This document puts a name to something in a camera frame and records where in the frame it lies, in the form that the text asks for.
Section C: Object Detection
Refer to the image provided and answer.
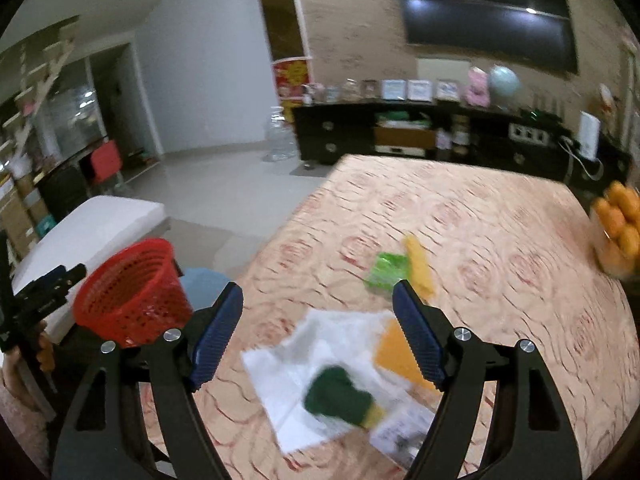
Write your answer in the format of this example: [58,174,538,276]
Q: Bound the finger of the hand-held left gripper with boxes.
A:
[50,263,87,294]
[27,265,68,294]

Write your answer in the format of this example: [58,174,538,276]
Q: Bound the yellow foam fruit net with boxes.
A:
[404,234,435,297]

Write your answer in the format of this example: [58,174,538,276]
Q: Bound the black television cabinet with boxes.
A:
[291,101,633,196]

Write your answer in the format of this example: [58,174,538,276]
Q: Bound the green packets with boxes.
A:
[376,112,432,128]

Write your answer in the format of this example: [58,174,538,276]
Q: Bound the stack of cardboard boxes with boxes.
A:
[0,160,56,261]

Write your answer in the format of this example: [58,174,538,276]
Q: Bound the labelled storage jar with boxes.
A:
[452,115,471,148]

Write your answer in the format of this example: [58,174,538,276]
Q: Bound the red plastic mesh basket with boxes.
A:
[72,238,195,348]

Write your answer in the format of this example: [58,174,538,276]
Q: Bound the rose-patterned tablecloth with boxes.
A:
[142,154,633,480]

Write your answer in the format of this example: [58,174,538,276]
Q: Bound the black wall television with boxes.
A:
[392,0,581,75]

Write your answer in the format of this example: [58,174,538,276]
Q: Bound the black router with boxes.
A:
[520,95,566,122]

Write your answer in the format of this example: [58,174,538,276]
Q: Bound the black chair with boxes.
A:
[37,165,88,218]

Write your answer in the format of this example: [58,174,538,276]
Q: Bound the dark green wrapper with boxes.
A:
[303,366,388,430]

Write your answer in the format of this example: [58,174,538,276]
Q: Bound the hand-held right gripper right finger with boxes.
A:
[391,279,583,480]

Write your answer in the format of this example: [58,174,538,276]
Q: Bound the red wall poster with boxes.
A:
[272,56,313,123]

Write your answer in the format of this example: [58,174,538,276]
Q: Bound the white tissue paper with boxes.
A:
[241,308,436,456]

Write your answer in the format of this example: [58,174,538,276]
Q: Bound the white wall socket panel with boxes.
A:
[508,122,553,143]

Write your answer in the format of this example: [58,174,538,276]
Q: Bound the white cushioned daybed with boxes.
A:
[10,196,167,346]

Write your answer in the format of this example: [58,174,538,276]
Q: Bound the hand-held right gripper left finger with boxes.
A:
[51,281,245,480]

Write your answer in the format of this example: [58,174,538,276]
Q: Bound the light blue globe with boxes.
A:
[489,65,521,111]

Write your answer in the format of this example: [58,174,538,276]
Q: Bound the green snack wrapper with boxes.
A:
[365,252,412,292]

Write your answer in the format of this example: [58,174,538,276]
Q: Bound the white printed packet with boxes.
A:
[370,400,436,468]

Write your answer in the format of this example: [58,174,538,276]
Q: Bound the orange packet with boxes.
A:
[375,319,436,392]

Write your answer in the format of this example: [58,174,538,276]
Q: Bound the white board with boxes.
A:
[416,57,473,83]

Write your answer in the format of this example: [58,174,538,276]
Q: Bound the glass bowl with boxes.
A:
[589,210,640,278]

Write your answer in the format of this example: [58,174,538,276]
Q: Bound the brown wooden box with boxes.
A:
[374,125,436,153]

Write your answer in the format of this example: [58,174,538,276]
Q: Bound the white cable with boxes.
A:
[560,135,603,181]

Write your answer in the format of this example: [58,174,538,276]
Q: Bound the pink plush toy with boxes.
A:
[466,67,489,107]

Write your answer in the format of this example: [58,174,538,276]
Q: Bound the large clear glass jar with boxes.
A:
[263,106,299,162]

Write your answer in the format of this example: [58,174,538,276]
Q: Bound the white wooden staircase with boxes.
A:
[0,15,81,161]

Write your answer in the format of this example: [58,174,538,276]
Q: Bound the white upright appliance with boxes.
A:
[580,111,601,161]

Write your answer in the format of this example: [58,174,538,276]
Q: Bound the red chair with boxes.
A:
[90,140,123,183]

